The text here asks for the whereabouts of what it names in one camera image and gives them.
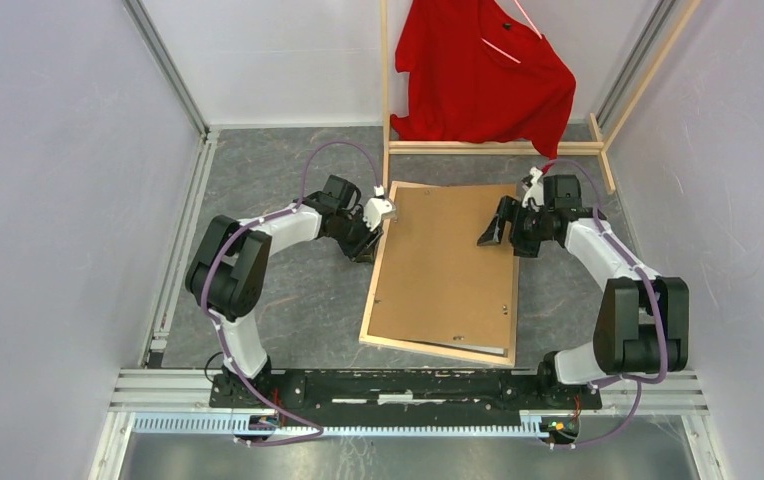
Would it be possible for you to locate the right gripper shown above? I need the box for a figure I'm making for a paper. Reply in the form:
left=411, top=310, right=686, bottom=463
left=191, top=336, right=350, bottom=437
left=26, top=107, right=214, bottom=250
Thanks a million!
left=477, top=195, right=553, bottom=259

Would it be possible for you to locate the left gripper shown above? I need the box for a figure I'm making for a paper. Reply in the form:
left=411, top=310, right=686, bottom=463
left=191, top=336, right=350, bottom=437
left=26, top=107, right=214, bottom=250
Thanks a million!
left=329, top=210, right=385, bottom=266

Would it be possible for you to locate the brown cardboard backing board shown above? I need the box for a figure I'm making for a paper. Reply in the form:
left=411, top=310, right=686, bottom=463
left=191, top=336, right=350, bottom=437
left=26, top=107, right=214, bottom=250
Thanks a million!
left=368, top=185, right=517, bottom=351

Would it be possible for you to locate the wooden picture frame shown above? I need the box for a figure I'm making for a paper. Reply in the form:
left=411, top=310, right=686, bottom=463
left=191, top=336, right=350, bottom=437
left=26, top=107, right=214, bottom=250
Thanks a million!
left=358, top=180, right=521, bottom=368

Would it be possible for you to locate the printed photo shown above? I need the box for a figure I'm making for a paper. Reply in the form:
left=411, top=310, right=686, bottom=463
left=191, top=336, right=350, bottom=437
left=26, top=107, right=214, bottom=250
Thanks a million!
left=431, top=343, right=507, bottom=356

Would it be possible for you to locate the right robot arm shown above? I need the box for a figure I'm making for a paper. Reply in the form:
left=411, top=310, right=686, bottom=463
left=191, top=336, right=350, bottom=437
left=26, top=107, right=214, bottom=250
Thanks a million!
left=477, top=169, right=690, bottom=408

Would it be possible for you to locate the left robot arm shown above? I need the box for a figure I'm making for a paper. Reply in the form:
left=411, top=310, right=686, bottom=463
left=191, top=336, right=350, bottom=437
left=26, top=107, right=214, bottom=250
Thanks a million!
left=185, top=175, right=396, bottom=408

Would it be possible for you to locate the wooden clothes rack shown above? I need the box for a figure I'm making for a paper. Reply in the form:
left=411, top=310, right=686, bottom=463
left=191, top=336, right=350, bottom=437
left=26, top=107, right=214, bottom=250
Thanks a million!
left=379, top=0, right=701, bottom=195

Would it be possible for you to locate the red t-shirt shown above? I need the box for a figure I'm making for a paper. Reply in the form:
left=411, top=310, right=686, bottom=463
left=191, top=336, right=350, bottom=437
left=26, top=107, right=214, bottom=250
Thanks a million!
left=391, top=0, right=576, bottom=159

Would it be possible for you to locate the pink clothes hanger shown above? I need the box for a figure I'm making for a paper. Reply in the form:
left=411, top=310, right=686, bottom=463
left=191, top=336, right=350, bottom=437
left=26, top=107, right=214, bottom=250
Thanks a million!
left=482, top=0, right=544, bottom=64

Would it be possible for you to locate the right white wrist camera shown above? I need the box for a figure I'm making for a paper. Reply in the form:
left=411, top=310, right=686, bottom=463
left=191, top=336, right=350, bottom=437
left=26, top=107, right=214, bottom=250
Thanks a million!
left=521, top=167, right=544, bottom=211

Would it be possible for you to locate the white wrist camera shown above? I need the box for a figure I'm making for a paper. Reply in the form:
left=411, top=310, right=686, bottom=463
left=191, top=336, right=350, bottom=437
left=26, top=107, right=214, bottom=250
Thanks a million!
left=521, top=167, right=544, bottom=211
left=363, top=185, right=396, bottom=231

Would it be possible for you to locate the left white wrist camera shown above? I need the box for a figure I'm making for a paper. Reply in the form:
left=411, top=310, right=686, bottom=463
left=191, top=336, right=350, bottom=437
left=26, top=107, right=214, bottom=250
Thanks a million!
left=363, top=185, right=396, bottom=231

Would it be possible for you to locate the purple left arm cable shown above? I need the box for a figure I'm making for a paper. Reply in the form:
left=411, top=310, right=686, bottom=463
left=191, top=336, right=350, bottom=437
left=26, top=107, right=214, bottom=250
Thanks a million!
left=199, top=140, right=385, bottom=448

